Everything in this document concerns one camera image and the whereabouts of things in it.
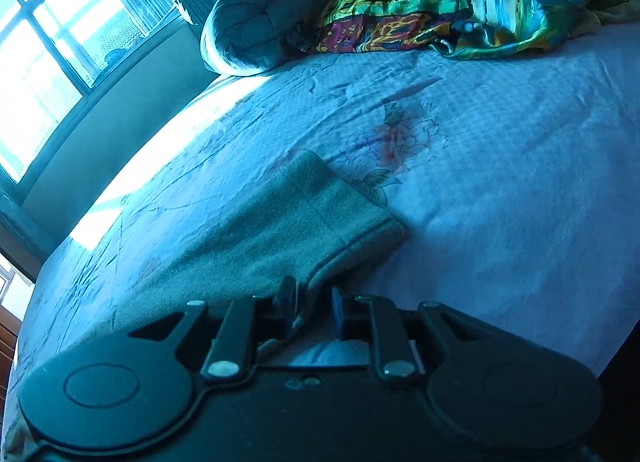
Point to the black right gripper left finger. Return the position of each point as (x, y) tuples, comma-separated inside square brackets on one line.
[(123, 391)]

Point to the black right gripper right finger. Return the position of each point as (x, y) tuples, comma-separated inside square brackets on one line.
[(483, 382)]

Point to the grey-green fleece pants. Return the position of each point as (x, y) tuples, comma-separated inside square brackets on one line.
[(294, 236)]

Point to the large bedroom window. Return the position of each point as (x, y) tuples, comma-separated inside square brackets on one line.
[(84, 85)]

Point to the brown wooden cabinet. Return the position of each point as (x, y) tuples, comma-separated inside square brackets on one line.
[(9, 329)]

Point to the light blue floral bedsheet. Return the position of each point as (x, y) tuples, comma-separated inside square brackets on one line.
[(517, 181)]

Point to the grey folded quilt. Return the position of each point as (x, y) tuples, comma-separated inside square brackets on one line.
[(248, 37)]

